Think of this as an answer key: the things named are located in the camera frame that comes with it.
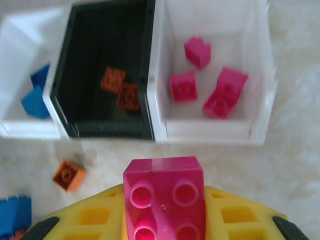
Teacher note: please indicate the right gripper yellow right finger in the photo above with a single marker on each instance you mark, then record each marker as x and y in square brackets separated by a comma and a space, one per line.
[237, 220]

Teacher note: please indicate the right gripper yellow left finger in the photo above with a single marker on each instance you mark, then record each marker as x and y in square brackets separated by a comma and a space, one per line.
[95, 220]

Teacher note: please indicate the pink lego brick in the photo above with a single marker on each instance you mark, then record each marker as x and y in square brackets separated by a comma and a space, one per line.
[197, 53]
[183, 87]
[162, 180]
[225, 95]

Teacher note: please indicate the orange lego brick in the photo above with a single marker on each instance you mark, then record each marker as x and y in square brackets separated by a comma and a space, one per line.
[112, 80]
[128, 97]
[68, 176]

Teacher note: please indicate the blue lego brick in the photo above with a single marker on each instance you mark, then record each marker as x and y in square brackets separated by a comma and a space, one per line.
[35, 102]
[40, 76]
[13, 215]

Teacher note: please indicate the black plastic bin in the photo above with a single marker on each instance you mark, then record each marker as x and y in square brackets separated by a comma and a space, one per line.
[100, 37]

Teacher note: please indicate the white plastic bin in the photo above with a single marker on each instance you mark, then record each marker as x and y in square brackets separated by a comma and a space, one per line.
[15, 37]
[225, 30]

